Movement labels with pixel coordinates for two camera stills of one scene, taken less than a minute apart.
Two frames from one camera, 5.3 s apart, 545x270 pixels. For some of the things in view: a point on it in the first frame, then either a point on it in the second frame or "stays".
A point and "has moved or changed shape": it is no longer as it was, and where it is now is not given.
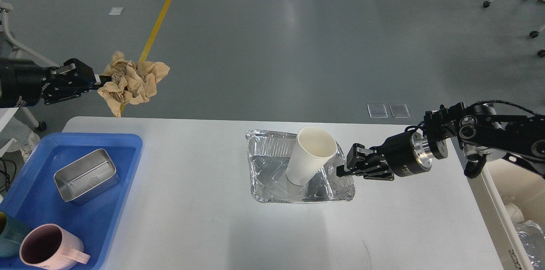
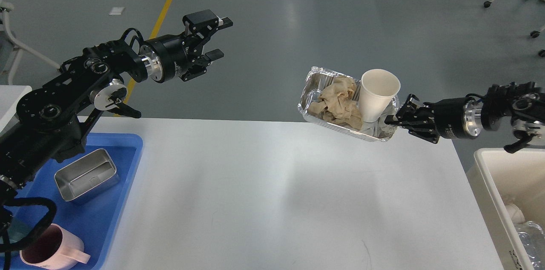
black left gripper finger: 54,93 to 199,64
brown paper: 127,81 has moved or changed shape
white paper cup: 313,147 to 378,87
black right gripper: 408,153 to 455,118
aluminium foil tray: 269,154 to 318,79
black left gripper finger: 74,70 to 201,25
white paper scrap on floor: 116,11 stays
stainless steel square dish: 86,177 stays
